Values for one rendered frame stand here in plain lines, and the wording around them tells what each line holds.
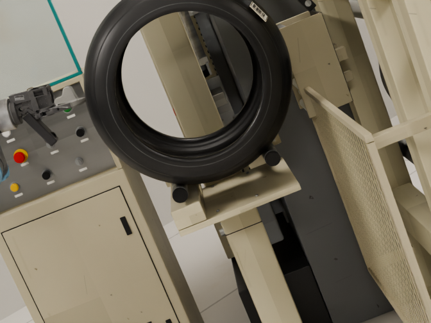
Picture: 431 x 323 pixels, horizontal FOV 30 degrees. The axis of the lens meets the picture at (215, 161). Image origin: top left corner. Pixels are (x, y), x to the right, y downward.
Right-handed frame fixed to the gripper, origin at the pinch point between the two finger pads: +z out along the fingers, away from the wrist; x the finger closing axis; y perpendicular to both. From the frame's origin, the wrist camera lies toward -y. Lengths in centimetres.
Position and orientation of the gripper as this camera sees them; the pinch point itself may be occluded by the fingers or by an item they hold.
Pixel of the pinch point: (84, 101)
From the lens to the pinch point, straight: 230.5
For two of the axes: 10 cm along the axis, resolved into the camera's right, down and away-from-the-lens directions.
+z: 9.7, -2.6, -0.1
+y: -2.6, -9.4, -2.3
